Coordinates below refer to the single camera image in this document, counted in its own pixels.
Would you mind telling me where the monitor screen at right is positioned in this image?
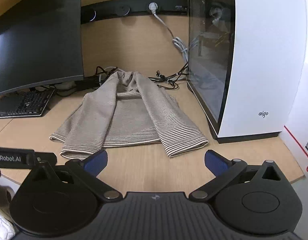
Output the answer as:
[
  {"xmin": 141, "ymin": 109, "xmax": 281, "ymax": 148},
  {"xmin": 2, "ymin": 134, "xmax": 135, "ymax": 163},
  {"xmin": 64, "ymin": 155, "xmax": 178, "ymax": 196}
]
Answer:
[{"xmin": 186, "ymin": 0, "xmax": 308, "ymax": 144}]

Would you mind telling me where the beige striped sweater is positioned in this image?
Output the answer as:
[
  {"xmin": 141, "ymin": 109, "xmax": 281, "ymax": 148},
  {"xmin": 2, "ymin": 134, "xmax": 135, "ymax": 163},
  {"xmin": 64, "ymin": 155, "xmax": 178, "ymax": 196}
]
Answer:
[{"xmin": 49, "ymin": 70, "xmax": 209, "ymax": 160}]

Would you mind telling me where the white power strip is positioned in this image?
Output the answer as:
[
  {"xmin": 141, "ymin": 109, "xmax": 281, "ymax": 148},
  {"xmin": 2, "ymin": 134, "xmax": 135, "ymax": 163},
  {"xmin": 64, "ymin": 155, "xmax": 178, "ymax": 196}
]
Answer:
[{"xmin": 54, "ymin": 81, "xmax": 77, "ymax": 90}]

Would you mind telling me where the grey looped cable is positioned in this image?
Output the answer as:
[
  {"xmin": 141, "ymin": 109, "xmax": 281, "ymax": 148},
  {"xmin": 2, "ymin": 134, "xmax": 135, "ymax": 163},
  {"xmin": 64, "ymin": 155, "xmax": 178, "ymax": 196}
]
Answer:
[{"xmin": 98, "ymin": 66, "xmax": 119, "ymax": 83}]

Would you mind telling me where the black socket rail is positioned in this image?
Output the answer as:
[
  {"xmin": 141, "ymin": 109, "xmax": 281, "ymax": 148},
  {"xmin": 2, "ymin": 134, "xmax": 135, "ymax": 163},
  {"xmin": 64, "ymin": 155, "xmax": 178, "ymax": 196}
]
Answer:
[{"xmin": 81, "ymin": 0, "xmax": 191, "ymax": 25}]

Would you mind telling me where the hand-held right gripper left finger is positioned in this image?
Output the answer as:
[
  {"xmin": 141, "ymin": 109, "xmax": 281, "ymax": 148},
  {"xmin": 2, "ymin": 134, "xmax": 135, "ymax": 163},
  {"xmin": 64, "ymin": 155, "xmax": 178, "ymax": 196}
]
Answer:
[{"xmin": 28, "ymin": 149, "xmax": 122, "ymax": 202}]

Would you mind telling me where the white cardboard box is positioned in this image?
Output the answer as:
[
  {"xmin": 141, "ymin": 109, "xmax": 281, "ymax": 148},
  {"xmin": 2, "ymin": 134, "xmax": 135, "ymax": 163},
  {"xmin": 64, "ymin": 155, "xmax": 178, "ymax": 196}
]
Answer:
[{"xmin": 279, "ymin": 126, "xmax": 308, "ymax": 183}]

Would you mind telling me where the curved dark monitor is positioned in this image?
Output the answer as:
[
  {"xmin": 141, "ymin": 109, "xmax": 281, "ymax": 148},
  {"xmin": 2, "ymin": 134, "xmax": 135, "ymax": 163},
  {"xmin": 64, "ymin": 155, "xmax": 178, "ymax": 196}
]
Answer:
[{"xmin": 0, "ymin": 0, "xmax": 85, "ymax": 97}]

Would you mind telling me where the black keyboard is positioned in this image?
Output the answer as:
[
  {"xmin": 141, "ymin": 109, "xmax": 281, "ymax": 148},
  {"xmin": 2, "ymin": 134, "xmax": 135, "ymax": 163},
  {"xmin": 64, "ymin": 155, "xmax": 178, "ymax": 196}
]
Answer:
[{"xmin": 0, "ymin": 89, "xmax": 56, "ymax": 119}]

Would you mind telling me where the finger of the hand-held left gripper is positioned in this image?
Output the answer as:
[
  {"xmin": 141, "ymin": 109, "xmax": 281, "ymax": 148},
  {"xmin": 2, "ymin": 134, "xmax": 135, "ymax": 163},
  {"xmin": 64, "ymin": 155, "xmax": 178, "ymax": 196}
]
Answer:
[{"xmin": 34, "ymin": 151, "xmax": 57, "ymax": 166}]

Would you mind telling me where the black power adapter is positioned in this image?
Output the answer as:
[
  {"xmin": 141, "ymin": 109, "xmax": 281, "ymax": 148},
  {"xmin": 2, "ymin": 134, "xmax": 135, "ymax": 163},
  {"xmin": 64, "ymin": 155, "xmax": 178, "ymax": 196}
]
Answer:
[{"xmin": 74, "ymin": 76, "xmax": 101, "ymax": 92}]

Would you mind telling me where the white power cable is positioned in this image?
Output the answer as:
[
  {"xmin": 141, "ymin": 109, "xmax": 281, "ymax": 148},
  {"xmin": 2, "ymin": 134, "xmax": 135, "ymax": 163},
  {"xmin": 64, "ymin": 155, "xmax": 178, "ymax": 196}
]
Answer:
[{"xmin": 148, "ymin": 2, "xmax": 190, "ymax": 63}]

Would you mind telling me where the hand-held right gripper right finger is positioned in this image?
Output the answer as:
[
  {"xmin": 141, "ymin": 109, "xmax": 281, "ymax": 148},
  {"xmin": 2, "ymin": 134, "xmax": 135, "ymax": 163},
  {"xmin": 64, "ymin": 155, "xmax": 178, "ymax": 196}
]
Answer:
[{"xmin": 189, "ymin": 149, "xmax": 283, "ymax": 202}]

